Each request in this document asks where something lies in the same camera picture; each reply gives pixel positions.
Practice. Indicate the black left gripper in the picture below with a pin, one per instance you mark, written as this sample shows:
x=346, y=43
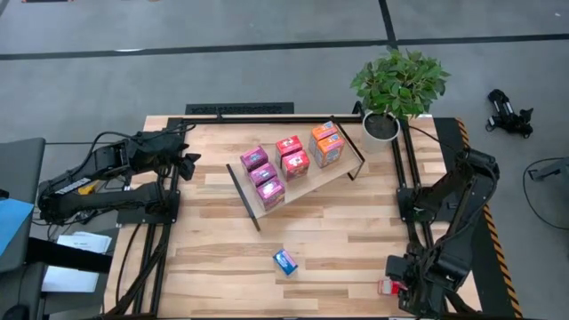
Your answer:
x=160, y=151

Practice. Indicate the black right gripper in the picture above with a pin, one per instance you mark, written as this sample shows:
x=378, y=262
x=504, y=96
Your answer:
x=420, y=284

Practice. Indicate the magenta Raisin Bran cereal box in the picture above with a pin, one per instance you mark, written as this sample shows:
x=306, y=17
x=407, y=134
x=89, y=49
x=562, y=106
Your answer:
x=263, y=174
x=254, y=158
x=271, y=193

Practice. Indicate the blue Frosted Flakes cereal box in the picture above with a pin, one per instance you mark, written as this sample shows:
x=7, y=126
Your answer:
x=284, y=262

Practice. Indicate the orange Mini Wheats cereal box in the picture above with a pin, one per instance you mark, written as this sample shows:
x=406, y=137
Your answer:
x=330, y=150
x=323, y=131

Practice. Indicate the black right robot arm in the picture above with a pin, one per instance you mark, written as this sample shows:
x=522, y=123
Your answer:
x=462, y=186

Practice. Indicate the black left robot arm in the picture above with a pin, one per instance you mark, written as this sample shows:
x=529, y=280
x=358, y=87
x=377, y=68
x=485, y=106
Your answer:
x=111, y=197

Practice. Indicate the black floor vent grille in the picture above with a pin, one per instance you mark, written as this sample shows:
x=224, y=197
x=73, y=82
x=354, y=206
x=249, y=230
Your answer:
x=240, y=108

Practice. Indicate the black mat with hazard stripes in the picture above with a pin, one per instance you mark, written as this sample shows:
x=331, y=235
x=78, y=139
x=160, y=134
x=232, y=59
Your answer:
x=480, y=266

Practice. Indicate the yellow hand tool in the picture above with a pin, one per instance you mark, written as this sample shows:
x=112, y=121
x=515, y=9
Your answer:
x=86, y=188

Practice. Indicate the white paper sheets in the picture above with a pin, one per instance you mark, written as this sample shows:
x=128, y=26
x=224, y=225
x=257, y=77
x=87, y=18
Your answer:
x=84, y=242

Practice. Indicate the grey side panel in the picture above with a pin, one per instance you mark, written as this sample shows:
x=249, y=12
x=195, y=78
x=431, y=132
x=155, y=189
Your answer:
x=20, y=169

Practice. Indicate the blue folder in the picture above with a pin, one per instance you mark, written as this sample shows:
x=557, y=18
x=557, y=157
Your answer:
x=13, y=222

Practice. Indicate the black device on floor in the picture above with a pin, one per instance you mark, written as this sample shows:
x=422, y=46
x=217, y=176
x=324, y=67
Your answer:
x=509, y=115

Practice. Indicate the green plant in white pot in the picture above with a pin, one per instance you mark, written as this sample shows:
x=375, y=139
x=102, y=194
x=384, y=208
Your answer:
x=400, y=80

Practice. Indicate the wooden shelf with black frame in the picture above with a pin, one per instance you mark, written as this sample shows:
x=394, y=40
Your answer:
x=249, y=192

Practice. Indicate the black aluminium table frame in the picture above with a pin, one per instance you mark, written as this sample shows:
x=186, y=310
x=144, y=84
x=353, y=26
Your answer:
x=266, y=120

